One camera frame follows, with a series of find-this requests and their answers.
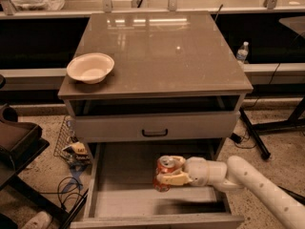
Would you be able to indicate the red coke can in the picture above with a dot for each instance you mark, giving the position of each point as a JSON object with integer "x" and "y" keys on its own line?
{"x": 164, "y": 165}

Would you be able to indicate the white shoe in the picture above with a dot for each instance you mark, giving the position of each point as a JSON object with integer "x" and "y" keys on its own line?
{"x": 41, "y": 220}

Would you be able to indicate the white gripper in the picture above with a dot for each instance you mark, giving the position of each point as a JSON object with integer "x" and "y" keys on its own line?
{"x": 196, "y": 171}

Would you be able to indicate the closed grey drawer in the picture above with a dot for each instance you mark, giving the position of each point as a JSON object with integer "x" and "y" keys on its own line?
{"x": 116, "y": 128}

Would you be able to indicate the open grey bottom drawer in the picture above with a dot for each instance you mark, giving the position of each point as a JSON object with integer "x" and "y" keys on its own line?
{"x": 121, "y": 193}

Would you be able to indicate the snack chip bag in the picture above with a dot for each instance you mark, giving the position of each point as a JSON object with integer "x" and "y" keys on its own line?
{"x": 76, "y": 154}

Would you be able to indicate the dark office chair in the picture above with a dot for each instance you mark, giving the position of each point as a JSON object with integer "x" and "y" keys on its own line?
{"x": 20, "y": 144}

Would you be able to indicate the grey drawer cabinet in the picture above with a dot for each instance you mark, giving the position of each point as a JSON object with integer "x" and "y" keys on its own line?
{"x": 164, "y": 63}

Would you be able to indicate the wire mesh basket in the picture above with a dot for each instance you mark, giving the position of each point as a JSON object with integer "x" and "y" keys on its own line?
{"x": 66, "y": 138}

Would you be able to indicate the white paper bowl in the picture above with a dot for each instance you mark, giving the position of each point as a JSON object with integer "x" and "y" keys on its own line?
{"x": 90, "y": 68}

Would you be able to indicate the black stand leg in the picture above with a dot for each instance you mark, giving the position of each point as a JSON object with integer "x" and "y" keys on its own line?
{"x": 265, "y": 154}

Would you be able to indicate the black drawer handle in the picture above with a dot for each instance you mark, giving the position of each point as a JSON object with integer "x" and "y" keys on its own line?
{"x": 158, "y": 133}

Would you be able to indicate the clear plastic water bottle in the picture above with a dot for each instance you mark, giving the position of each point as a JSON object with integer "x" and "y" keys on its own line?
{"x": 242, "y": 52}

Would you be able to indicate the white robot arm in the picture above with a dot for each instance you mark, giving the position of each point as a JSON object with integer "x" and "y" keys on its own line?
{"x": 236, "y": 173}

